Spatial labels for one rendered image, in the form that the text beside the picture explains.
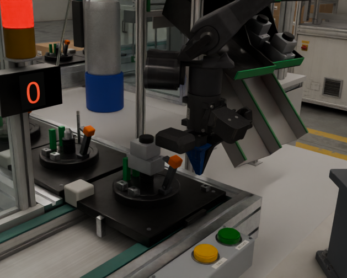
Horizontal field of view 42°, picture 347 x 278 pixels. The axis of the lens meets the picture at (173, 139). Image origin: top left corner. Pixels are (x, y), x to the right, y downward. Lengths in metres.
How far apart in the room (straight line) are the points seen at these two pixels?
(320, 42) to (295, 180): 3.86
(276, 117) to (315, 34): 3.90
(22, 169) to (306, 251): 0.60
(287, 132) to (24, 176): 0.69
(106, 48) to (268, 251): 1.09
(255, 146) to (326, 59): 4.04
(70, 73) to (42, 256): 1.48
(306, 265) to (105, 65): 1.14
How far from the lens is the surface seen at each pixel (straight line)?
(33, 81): 0.81
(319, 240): 1.06
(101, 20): 1.77
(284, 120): 1.25
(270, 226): 1.07
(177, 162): 0.84
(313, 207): 1.19
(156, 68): 0.75
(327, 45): 5.08
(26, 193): 0.91
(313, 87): 5.20
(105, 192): 0.94
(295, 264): 0.97
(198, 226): 0.85
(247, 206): 0.93
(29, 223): 0.91
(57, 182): 1.00
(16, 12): 0.78
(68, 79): 2.23
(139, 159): 0.89
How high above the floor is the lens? 1.40
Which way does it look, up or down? 21 degrees down
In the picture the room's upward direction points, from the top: 2 degrees clockwise
